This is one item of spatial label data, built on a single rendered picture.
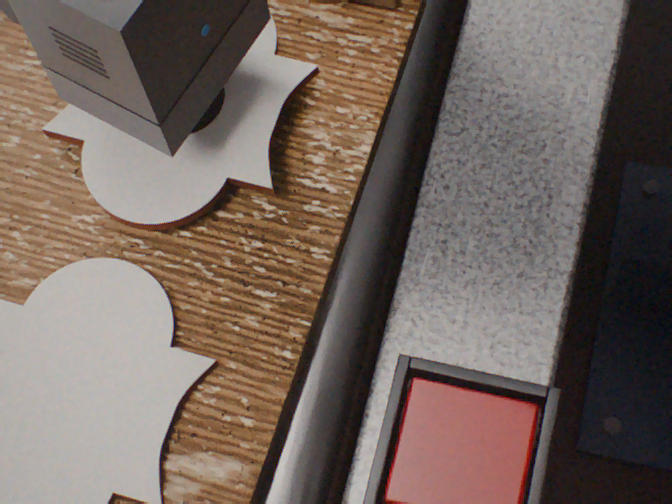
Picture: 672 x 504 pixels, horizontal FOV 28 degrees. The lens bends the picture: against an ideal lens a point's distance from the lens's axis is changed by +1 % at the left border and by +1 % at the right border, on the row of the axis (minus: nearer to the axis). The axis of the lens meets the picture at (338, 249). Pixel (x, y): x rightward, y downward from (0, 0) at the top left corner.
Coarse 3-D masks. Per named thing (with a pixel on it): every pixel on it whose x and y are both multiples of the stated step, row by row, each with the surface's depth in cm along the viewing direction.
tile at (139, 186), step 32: (256, 64) 65; (288, 64) 65; (256, 96) 64; (288, 96) 64; (64, 128) 64; (96, 128) 64; (224, 128) 64; (256, 128) 64; (96, 160) 63; (128, 160) 63; (160, 160) 63; (192, 160) 63; (224, 160) 63; (256, 160) 63; (96, 192) 63; (128, 192) 63; (160, 192) 63; (192, 192) 62; (224, 192) 63; (128, 224) 63; (160, 224) 62
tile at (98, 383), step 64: (0, 320) 62; (64, 320) 62; (128, 320) 61; (0, 384) 61; (64, 384) 60; (128, 384) 60; (192, 384) 60; (0, 448) 59; (64, 448) 59; (128, 448) 59
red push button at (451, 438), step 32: (416, 384) 61; (448, 384) 61; (416, 416) 60; (448, 416) 60; (480, 416) 60; (512, 416) 60; (416, 448) 59; (448, 448) 59; (480, 448) 59; (512, 448) 59; (416, 480) 59; (448, 480) 59; (480, 480) 59; (512, 480) 59
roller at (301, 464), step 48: (432, 0) 70; (432, 48) 70; (384, 144) 67; (384, 192) 66; (384, 240) 66; (336, 288) 64; (336, 336) 63; (336, 384) 62; (288, 432) 61; (336, 432) 62; (288, 480) 60
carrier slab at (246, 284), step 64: (320, 0) 69; (0, 64) 68; (320, 64) 67; (384, 64) 67; (0, 128) 67; (320, 128) 66; (0, 192) 65; (64, 192) 65; (256, 192) 64; (320, 192) 64; (0, 256) 64; (64, 256) 64; (128, 256) 64; (192, 256) 63; (256, 256) 63; (320, 256) 63; (192, 320) 62; (256, 320) 62; (256, 384) 61; (192, 448) 60; (256, 448) 59
